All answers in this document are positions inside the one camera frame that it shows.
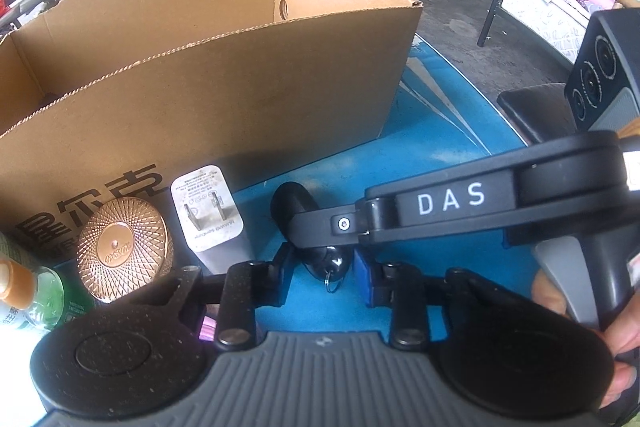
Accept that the black key fob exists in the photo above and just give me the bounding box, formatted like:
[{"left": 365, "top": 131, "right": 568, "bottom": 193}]
[{"left": 270, "top": 182, "right": 352, "bottom": 294}]

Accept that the orange capped white bottle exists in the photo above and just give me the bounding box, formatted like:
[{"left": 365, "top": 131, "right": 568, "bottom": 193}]
[{"left": 0, "top": 257, "right": 51, "bottom": 344}]

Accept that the bed with floral mattress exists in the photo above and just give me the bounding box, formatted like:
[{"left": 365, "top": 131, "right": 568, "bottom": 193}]
[{"left": 477, "top": 0, "right": 640, "bottom": 74}]

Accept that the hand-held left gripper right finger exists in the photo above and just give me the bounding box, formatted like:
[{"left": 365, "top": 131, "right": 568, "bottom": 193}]
[{"left": 352, "top": 248, "right": 501, "bottom": 351}]

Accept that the person's right hand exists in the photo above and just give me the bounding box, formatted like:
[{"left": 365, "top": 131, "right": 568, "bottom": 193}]
[{"left": 530, "top": 269, "right": 640, "bottom": 413}]

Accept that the small pink object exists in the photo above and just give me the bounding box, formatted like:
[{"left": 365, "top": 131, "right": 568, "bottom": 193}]
[{"left": 199, "top": 314, "right": 219, "bottom": 343}]

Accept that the white charger adapter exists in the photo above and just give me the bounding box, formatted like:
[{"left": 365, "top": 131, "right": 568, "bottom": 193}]
[{"left": 170, "top": 164, "right": 254, "bottom": 279}]

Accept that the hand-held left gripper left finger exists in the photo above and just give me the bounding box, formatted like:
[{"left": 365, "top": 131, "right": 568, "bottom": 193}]
[{"left": 135, "top": 243, "right": 297, "bottom": 354}]

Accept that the green plastic bottle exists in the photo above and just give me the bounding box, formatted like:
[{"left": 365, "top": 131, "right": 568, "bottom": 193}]
[{"left": 22, "top": 264, "right": 97, "bottom": 331}]

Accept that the rose gold lidded jar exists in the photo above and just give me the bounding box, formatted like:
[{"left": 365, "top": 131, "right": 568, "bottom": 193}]
[{"left": 76, "top": 196, "right": 175, "bottom": 306}]

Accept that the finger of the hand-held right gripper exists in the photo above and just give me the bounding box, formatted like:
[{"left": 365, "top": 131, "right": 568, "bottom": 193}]
[{"left": 287, "top": 201, "right": 369, "bottom": 254}]

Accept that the black stool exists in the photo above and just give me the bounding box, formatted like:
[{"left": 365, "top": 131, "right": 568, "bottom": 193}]
[{"left": 497, "top": 81, "right": 579, "bottom": 146}]

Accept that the brown cardboard box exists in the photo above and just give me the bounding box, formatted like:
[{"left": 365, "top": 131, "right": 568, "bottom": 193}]
[{"left": 0, "top": 0, "right": 424, "bottom": 269}]

